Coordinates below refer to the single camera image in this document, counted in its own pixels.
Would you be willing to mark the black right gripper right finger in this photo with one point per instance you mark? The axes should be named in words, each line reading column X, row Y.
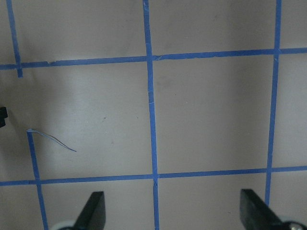
column 255, row 214

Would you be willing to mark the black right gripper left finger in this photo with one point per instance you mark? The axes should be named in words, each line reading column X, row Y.
column 93, row 214

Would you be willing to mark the small black bearing gear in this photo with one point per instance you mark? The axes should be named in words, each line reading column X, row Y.
column 3, row 116

